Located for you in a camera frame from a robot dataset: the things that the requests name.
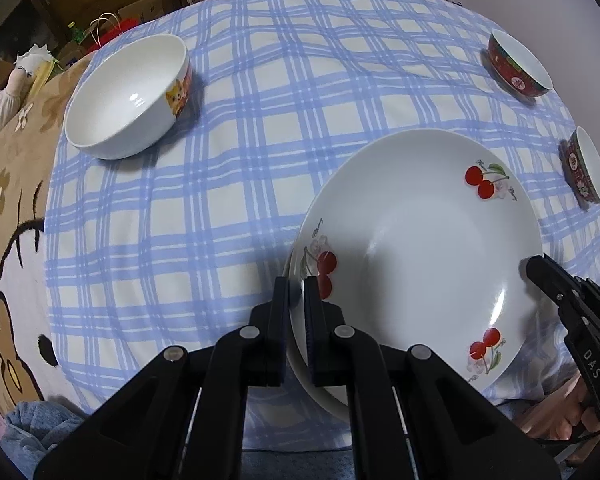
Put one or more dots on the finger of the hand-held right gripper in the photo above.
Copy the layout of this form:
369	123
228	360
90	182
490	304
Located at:
545	275

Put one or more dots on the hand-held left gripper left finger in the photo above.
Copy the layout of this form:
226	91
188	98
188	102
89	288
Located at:
279	320

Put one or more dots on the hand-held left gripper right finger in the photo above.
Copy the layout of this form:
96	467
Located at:
314	330

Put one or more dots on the large white cherry plate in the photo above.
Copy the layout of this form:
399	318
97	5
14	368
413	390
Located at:
330	402

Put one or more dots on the small white cherry plate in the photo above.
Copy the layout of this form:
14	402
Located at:
420	240

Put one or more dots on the red patterned bowl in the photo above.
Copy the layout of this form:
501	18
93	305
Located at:
515	80

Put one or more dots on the person's right hand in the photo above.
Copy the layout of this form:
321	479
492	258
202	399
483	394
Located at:
555	420

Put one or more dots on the red bowl with black emblem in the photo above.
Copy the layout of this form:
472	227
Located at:
577	170

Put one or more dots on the blue plaid cloth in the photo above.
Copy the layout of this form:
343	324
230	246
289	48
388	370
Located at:
230	185

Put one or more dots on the blue fuzzy towel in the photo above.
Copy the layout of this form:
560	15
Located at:
40	425

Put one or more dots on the white bowl with cartoon print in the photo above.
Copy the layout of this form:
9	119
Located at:
125	100

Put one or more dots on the brown printed blanket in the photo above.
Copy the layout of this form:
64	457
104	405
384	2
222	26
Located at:
10	210

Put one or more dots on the red paper bag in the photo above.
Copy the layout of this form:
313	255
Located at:
125	26

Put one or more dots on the brown cardboard box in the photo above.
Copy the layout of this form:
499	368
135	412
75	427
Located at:
145	7

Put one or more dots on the green bottle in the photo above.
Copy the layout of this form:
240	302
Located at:
77	32

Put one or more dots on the pale pink plush toy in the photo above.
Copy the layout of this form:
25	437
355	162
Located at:
0	105

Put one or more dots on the white and yellow plush toy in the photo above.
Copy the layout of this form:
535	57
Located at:
32	57

